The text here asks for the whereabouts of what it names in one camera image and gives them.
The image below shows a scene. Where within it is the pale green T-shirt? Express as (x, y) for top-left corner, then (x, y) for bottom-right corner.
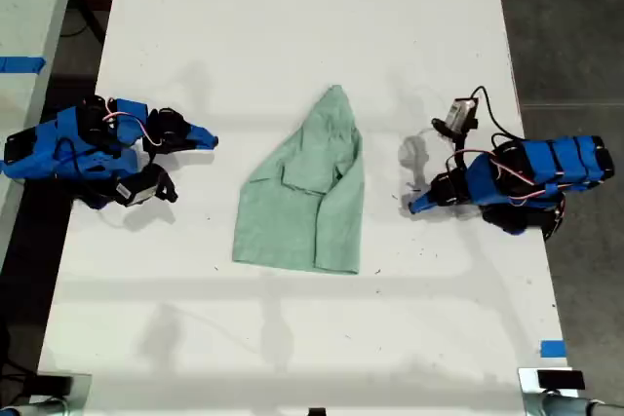
(230, 84), (367, 276)

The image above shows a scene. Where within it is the blue tape strip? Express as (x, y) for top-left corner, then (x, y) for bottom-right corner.
(539, 339), (568, 359)
(0, 56), (48, 76)

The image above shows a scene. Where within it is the short black camera stalk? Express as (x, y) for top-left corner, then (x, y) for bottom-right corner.
(430, 116), (460, 145)
(156, 170), (179, 206)

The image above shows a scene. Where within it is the silver metal bracket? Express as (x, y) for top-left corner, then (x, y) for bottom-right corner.
(517, 366), (588, 401)

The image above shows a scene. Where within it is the small black box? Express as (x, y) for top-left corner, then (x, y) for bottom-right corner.
(34, 372), (75, 396)
(536, 369), (586, 392)

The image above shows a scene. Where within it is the black camera box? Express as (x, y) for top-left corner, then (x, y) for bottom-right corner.
(113, 164), (166, 208)
(445, 95), (482, 133)

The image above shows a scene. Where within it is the black camera cable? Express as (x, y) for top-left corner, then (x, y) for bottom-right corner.
(469, 85), (528, 144)

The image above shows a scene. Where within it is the grey metal pipe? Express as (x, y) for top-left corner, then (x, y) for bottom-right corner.
(0, 397), (67, 416)
(523, 392), (624, 416)

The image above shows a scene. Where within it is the red and white servo wire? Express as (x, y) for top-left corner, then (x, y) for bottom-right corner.
(100, 110), (165, 148)
(446, 146), (563, 207)

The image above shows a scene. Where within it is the thin black floor cable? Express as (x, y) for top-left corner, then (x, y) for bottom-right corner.
(59, 0), (107, 45)

